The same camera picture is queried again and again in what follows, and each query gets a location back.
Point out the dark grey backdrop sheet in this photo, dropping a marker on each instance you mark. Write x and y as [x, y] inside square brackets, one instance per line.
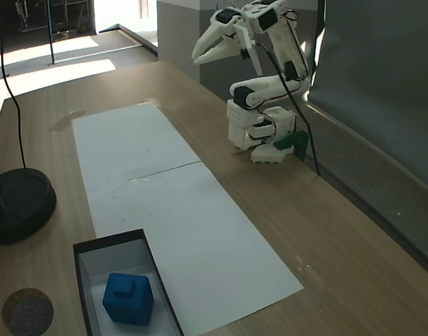
[381, 77]

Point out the white paper sheet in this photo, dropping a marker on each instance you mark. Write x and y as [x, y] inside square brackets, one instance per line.
[129, 140]
[185, 238]

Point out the brown cardboard box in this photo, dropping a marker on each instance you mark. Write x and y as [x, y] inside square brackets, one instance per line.
[94, 259]

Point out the thin black pole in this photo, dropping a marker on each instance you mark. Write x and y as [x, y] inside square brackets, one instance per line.
[51, 31]

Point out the blue cube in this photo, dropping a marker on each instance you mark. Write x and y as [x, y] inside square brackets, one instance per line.
[127, 301]

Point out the green table clamp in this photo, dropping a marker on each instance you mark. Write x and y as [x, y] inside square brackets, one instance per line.
[294, 140]

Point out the black round stand base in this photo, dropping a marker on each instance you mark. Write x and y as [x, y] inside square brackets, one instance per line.
[21, 203]

